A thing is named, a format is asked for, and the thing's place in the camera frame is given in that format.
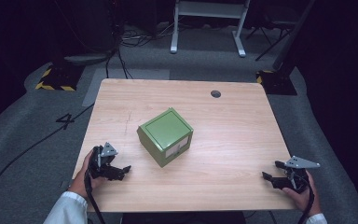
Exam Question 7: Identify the green cube box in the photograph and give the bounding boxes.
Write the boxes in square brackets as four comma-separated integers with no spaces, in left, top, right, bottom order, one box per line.
[136,106,195,168]

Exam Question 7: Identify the right hand-held gripper black cable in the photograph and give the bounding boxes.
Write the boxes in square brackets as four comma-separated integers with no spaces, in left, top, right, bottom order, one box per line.
[296,176,316,224]

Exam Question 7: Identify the hand-held gripper black cable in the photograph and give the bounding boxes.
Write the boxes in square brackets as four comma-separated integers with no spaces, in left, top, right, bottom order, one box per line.
[296,176,316,224]
[84,169,106,224]

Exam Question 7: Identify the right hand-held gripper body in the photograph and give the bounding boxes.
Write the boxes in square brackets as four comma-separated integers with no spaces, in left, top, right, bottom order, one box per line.
[283,155,322,194]

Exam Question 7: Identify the left hand-held gripper black cable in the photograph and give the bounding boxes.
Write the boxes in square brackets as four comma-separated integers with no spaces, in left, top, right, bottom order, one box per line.
[84,169,106,224]

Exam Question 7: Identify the white metal desk frame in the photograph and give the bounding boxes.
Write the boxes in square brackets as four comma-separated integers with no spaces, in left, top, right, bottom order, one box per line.
[170,0,252,59]

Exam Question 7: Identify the black tripod legs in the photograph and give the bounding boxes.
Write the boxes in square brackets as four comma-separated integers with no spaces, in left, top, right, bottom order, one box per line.
[245,24,294,62]

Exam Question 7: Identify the person's left hand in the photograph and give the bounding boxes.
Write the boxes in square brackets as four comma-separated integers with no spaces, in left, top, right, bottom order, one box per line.
[68,148,103,199]

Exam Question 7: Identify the bundle of floor cables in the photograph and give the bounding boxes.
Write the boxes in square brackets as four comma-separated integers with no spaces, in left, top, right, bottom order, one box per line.
[119,21,181,49]

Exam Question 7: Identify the grey slanted metal pole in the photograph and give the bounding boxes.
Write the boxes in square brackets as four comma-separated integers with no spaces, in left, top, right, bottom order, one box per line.
[271,0,317,71]

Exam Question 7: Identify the person's right hand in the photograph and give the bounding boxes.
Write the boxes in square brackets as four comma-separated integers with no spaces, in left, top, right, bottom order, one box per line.
[282,169,323,218]

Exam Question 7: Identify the black yellow striped stand base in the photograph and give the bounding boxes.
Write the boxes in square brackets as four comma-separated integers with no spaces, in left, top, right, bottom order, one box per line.
[34,62,86,92]
[255,69,298,96]

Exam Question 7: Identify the long black floor cable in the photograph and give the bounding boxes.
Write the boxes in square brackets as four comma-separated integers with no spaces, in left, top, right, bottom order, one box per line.
[0,103,95,218]

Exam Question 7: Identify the grey round stand base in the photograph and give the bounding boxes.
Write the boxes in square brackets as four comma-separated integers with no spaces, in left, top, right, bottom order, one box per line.
[62,52,110,66]

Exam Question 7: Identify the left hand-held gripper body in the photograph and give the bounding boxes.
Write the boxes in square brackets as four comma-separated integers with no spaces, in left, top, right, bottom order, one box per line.
[88,142,119,180]

